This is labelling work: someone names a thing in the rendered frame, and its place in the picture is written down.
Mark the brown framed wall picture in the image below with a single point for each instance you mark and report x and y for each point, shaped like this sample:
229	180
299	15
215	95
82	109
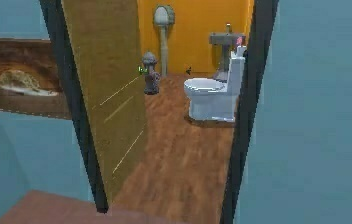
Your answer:
24	80

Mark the white toilet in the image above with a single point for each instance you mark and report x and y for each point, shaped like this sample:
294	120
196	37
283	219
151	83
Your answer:
214	91

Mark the black door frame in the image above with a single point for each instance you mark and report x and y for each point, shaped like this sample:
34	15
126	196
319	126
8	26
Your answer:
250	100

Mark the grey pedestal sink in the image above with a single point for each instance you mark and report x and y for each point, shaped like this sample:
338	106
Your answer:
224	43

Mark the brown wooden room door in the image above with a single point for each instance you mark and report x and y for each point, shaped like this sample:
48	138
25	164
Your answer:
110	83

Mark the pink white spray bottle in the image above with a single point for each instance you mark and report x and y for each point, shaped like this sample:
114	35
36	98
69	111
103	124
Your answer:
240	46

